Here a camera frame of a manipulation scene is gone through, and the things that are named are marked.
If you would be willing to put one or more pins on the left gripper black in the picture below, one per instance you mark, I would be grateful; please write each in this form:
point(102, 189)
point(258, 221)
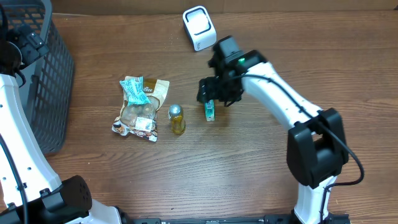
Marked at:
point(28, 42)

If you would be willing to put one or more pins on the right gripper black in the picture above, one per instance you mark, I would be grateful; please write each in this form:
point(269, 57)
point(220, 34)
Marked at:
point(208, 90)

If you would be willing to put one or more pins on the yellow liquid bottle silver cap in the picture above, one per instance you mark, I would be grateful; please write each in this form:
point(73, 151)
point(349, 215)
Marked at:
point(176, 118)

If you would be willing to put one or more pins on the brown snack bag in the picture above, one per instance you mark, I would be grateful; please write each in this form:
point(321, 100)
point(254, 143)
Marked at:
point(141, 120)

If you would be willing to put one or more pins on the white barcode scanner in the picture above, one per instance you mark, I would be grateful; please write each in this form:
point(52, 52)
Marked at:
point(199, 28)

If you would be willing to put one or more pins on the teal snack packet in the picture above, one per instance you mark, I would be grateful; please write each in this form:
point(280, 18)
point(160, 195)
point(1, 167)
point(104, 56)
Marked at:
point(134, 90)

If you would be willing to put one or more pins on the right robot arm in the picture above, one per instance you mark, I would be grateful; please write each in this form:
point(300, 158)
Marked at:
point(316, 138)

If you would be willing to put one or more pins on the teal tissue pack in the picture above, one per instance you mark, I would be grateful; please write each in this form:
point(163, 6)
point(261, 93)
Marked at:
point(210, 110)

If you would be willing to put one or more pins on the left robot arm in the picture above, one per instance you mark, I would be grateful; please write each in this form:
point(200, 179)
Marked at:
point(32, 190)

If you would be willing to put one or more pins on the grey plastic mesh basket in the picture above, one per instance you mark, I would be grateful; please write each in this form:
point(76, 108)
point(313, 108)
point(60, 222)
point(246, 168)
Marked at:
point(45, 85)

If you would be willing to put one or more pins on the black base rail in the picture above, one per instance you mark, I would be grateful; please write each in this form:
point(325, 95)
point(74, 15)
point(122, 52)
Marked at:
point(217, 221)

